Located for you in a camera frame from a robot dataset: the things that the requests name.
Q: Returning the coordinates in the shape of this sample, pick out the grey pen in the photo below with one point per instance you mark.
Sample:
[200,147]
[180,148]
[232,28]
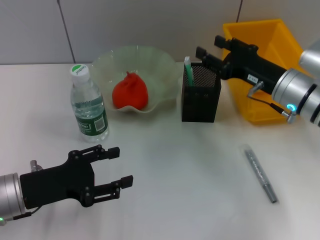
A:
[260,175]

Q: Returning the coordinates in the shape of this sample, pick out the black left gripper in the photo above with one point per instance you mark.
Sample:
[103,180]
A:
[57,182]

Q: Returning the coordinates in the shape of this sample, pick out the black mesh pen holder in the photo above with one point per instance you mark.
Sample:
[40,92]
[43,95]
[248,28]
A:
[200,105]

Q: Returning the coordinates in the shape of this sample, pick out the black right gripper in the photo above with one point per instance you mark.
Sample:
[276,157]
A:
[252,67]

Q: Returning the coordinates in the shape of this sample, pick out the green frosted glass fruit bowl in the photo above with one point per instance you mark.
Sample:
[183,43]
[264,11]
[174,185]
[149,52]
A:
[157,67]

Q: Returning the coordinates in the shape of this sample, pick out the green utility knife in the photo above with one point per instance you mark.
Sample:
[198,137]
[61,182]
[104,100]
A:
[188,72]

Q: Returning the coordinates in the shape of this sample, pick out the yellow plastic storage bin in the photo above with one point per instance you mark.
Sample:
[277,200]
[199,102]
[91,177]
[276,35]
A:
[272,37]

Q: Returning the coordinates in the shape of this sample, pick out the red-orange toy orange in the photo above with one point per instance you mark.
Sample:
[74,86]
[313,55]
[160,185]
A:
[130,92]

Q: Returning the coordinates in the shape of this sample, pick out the clear green-label water bottle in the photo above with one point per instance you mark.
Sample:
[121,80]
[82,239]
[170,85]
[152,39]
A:
[88,112]

